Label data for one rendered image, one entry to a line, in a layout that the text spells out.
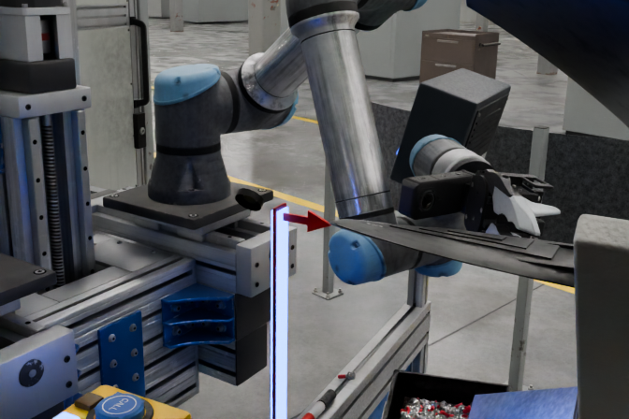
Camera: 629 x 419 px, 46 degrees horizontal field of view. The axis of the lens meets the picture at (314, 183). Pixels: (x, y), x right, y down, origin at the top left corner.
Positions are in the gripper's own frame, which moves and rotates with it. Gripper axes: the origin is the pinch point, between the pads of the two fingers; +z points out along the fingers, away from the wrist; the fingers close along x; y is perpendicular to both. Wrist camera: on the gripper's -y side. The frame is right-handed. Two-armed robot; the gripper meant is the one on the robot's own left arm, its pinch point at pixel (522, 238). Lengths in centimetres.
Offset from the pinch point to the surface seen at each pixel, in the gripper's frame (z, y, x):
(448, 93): -54, 11, -7
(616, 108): 18.0, -4.7, -16.4
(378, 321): -215, 59, 113
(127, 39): -211, -52, 5
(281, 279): -8.6, -22.9, 9.4
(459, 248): 6.8, -9.7, -0.9
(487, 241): 4.4, -6.0, -0.9
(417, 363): -50, 12, 42
